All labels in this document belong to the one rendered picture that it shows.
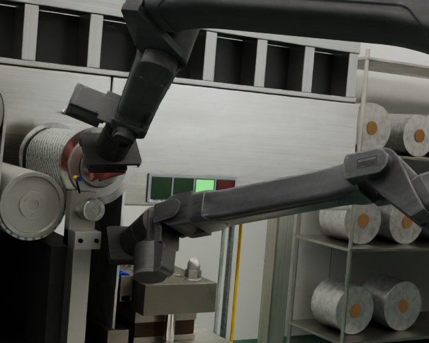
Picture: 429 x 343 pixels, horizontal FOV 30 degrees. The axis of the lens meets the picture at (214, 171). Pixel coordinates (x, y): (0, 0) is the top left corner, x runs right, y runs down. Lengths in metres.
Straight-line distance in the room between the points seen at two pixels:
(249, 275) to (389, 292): 0.86
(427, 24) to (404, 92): 4.92
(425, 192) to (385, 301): 3.92
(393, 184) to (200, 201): 0.35
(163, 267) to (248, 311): 3.65
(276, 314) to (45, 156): 1.03
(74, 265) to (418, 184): 0.65
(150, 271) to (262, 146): 0.79
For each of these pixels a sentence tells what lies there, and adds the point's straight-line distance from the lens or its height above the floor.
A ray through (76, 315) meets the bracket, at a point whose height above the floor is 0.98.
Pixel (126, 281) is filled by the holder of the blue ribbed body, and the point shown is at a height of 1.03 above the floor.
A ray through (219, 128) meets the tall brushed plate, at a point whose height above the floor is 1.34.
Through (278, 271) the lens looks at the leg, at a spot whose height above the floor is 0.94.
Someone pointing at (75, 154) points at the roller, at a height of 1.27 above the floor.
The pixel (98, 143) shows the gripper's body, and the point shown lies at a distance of 1.37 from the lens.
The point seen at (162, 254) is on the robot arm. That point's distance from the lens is 1.36.
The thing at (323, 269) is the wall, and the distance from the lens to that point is 5.28.
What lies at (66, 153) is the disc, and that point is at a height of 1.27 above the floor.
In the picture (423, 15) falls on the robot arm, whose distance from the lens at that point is 0.68.
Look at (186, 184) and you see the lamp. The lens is 1.96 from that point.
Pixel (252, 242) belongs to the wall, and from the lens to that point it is 4.92.
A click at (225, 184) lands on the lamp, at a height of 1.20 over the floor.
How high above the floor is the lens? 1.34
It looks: 3 degrees down
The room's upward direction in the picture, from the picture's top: 5 degrees clockwise
